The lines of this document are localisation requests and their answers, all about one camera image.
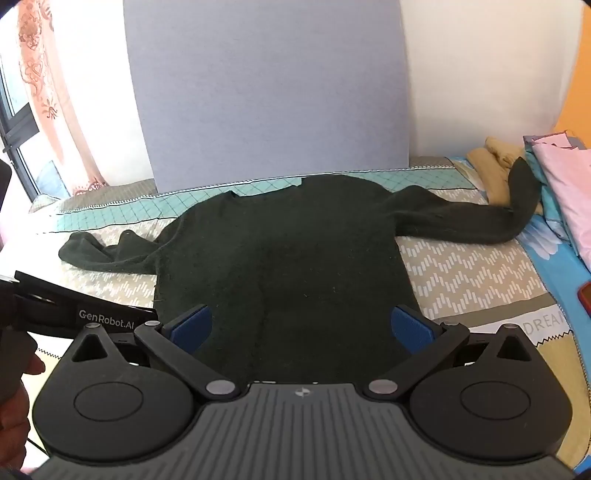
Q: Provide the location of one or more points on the black window frame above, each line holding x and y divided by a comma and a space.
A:
18, 124

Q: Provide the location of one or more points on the tan cloth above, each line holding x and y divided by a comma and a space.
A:
494, 170

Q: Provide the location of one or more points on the dark green sweater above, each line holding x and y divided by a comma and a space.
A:
286, 258

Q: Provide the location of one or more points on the person's left hand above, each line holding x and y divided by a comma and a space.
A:
18, 406

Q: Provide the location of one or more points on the red phone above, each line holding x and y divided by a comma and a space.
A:
585, 300

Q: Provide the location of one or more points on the blue floral blanket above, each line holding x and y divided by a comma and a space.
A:
554, 263

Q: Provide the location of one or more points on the pink cloth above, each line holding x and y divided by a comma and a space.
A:
568, 184

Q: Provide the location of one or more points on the patterned bedsheet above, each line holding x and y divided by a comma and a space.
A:
461, 277

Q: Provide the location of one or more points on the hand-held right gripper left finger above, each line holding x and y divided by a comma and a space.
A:
187, 328

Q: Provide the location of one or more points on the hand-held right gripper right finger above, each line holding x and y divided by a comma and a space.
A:
411, 328

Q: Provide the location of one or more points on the floral curtain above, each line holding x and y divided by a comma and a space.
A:
51, 92

